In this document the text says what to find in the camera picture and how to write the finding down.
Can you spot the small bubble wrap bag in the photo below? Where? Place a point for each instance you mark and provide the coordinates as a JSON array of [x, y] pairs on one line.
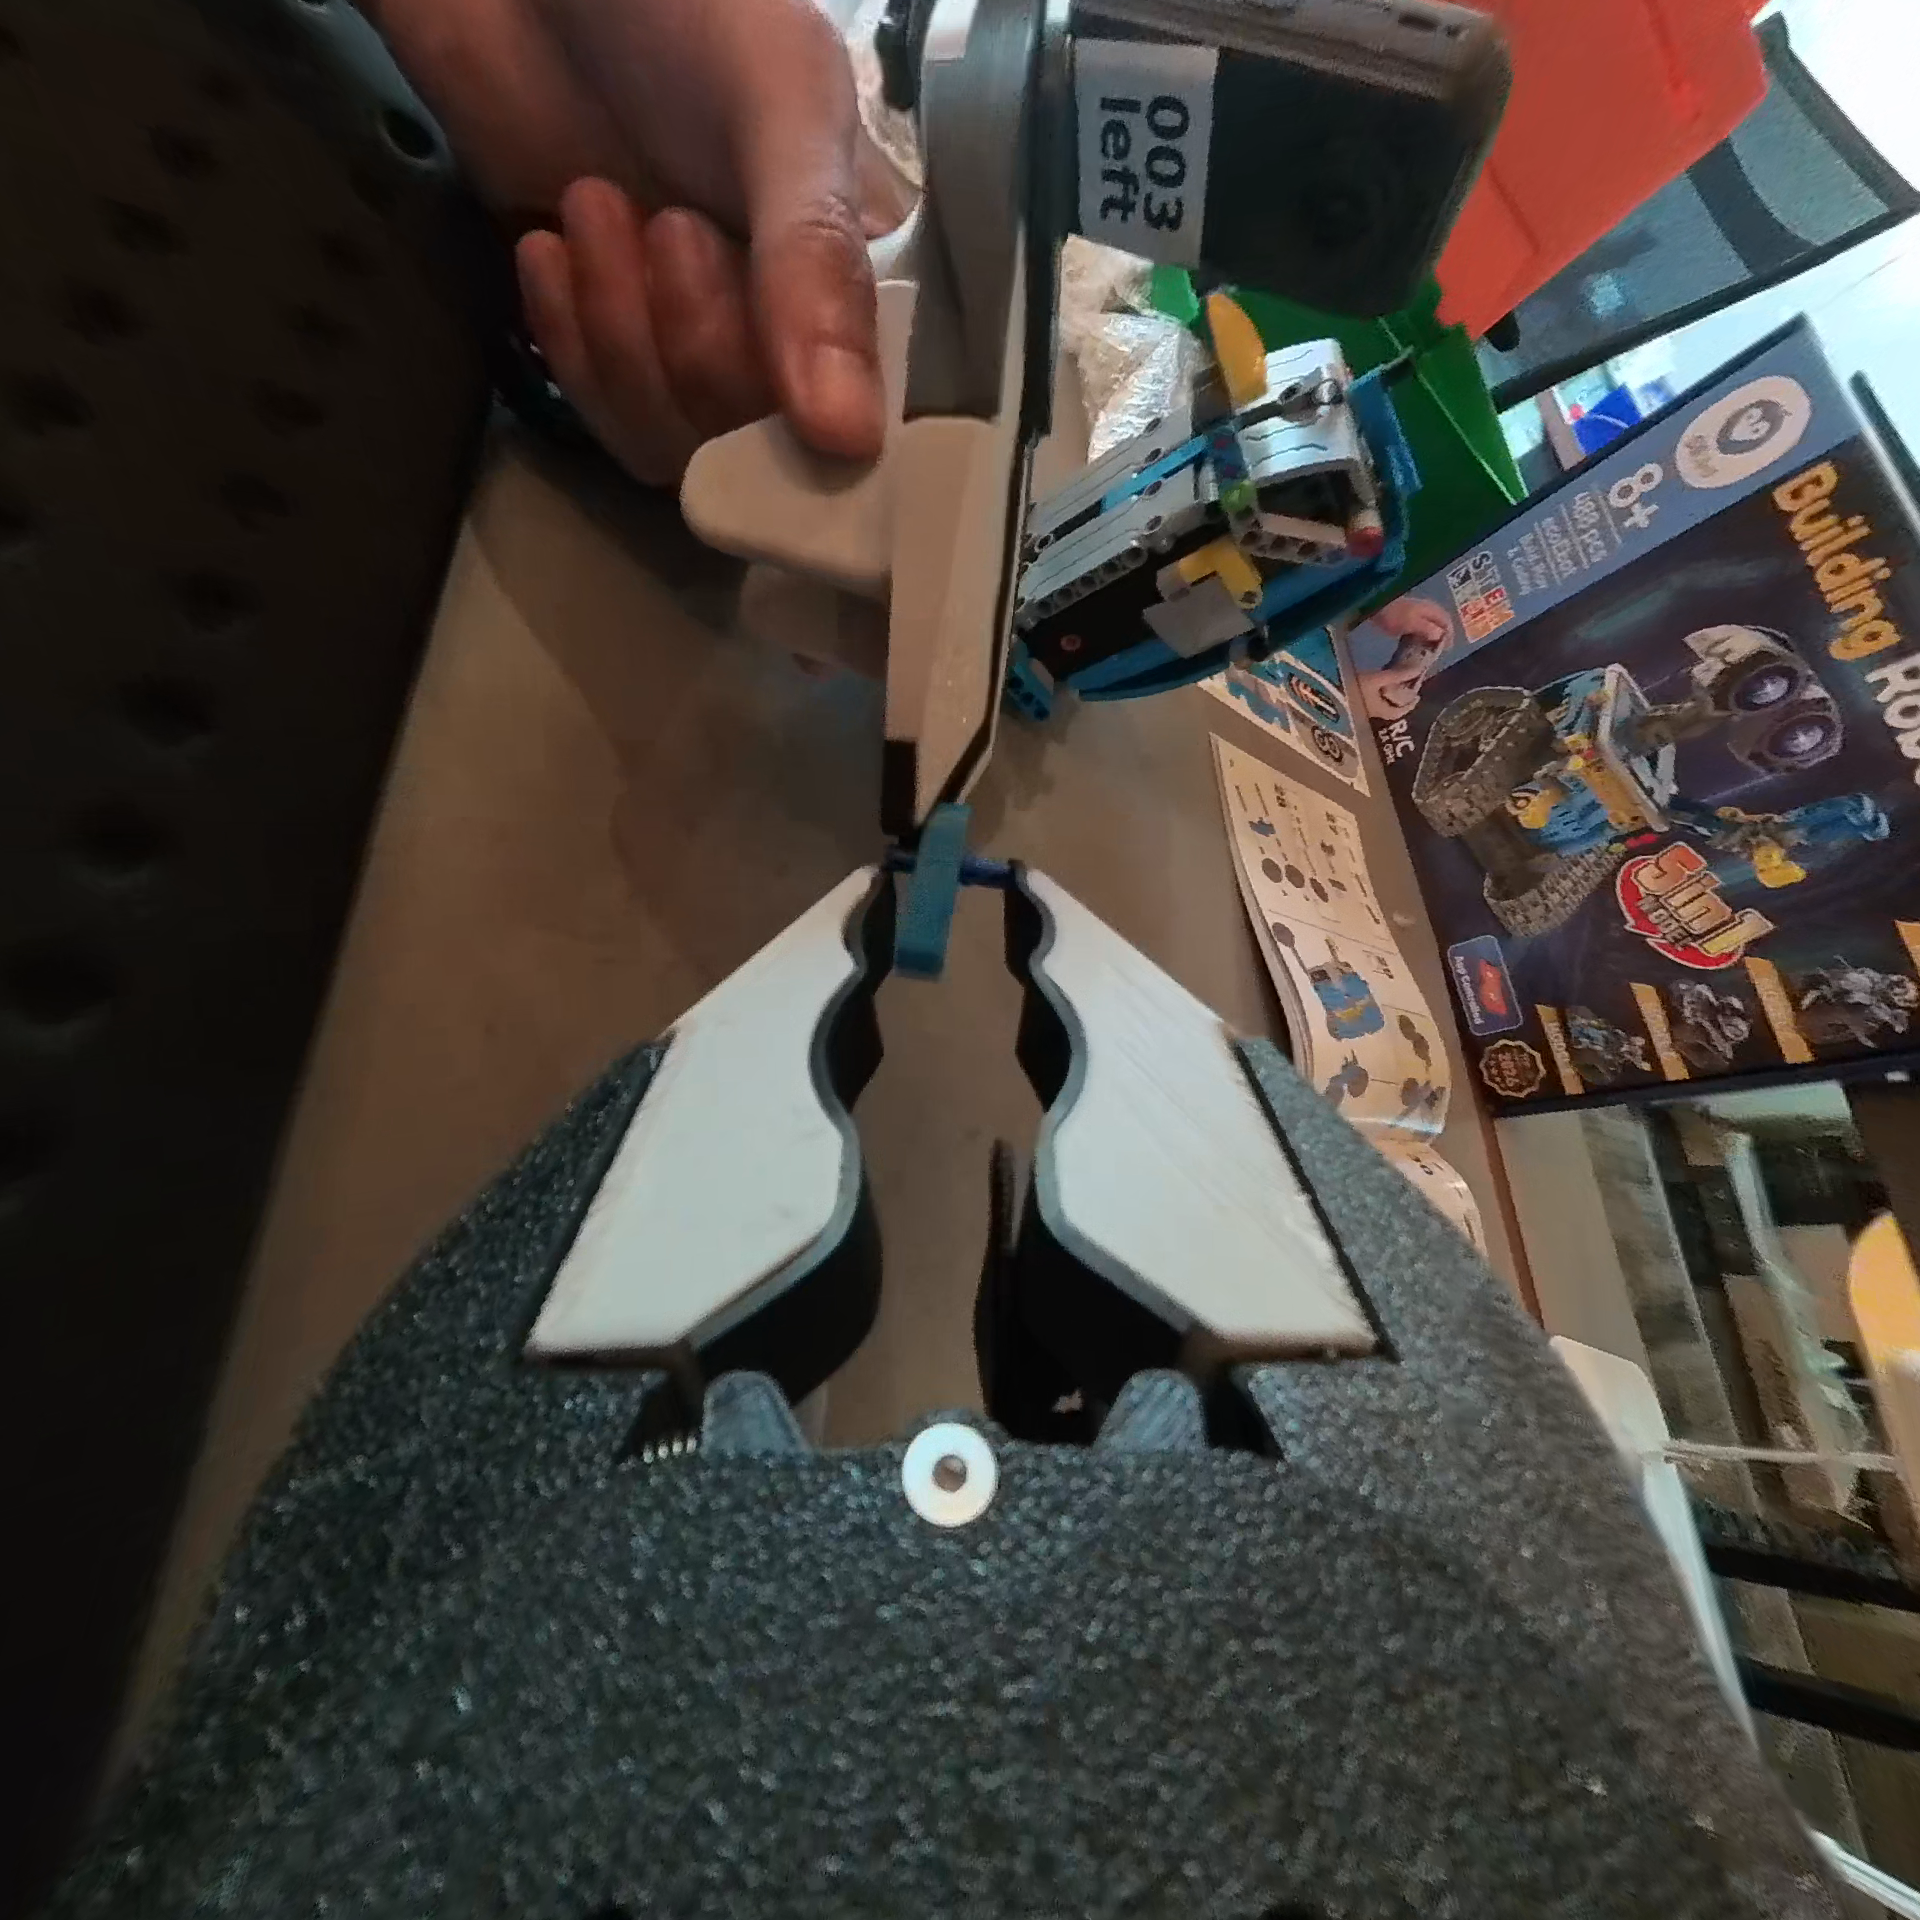
[[1132, 374]]

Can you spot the robot kit box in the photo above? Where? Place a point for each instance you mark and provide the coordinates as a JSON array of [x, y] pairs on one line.
[[1652, 838]]

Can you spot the instruction booklet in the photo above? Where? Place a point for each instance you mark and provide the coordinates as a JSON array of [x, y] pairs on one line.
[[1336, 960]]

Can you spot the blue beam with holes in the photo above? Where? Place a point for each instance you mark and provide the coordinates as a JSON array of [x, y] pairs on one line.
[[932, 915]]

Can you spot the grey desk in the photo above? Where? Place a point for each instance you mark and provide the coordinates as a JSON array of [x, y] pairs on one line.
[[600, 838]]

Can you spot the black perforated chair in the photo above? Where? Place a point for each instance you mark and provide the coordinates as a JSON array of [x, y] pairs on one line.
[[182, 675]]

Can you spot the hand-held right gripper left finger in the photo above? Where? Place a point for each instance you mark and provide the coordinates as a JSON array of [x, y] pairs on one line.
[[705, 1200]]

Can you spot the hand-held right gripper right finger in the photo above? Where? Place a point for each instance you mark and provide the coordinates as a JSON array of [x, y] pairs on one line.
[[1201, 1185]]

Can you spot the orange sofa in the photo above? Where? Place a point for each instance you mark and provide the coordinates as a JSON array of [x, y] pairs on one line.
[[1605, 148]]

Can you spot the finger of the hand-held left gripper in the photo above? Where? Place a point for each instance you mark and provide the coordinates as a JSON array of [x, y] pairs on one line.
[[961, 598]]

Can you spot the person's left hand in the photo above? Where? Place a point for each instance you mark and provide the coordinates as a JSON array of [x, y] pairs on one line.
[[674, 148]]

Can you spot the blue sticker sheet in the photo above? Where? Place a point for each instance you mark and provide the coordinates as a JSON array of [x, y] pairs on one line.
[[1305, 704]]

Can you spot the blue toy robot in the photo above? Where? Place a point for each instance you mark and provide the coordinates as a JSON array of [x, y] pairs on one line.
[[1290, 450]]

